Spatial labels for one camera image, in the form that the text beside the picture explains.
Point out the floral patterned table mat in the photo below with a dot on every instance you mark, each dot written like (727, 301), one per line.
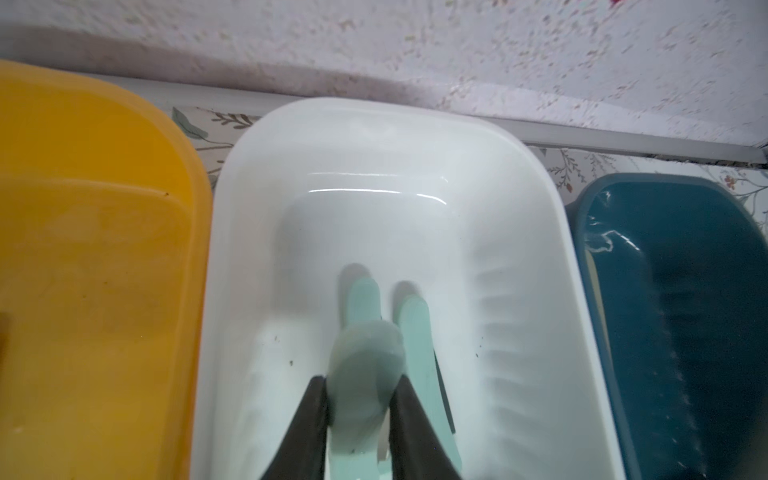
(213, 134)

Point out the mint fruit knife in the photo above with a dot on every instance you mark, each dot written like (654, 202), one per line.
(365, 366)
(362, 302)
(413, 319)

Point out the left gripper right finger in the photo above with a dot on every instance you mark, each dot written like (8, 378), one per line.
(416, 451)

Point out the white plastic storage box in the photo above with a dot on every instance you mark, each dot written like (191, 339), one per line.
(321, 191)

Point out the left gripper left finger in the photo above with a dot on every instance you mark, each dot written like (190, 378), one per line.
(302, 452)

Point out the yellow plastic storage box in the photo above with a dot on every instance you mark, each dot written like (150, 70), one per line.
(105, 223)

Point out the dark teal storage box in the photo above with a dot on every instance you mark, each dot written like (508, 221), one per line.
(675, 276)

